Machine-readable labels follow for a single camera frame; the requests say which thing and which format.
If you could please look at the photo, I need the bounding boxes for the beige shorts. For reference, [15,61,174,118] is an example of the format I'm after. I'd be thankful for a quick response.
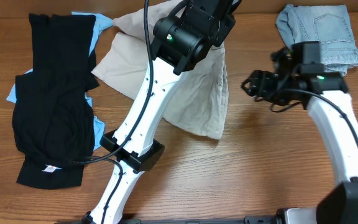
[92,9,229,140]

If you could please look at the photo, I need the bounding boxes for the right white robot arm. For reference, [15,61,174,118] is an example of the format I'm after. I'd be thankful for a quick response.
[241,41,358,223]

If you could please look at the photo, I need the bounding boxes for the black garment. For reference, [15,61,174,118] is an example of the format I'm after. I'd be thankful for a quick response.
[12,14,98,190]

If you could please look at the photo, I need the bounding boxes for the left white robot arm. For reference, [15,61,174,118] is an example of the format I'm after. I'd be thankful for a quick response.
[81,0,240,223]

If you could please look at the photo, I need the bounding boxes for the folded blue jeans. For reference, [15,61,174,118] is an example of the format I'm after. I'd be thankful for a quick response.
[275,4,358,76]

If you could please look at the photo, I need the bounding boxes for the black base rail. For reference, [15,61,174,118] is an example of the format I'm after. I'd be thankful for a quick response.
[119,215,284,224]

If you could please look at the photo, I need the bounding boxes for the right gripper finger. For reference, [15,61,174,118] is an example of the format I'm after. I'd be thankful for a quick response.
[241,81,255,98]
[242,70,259,86]

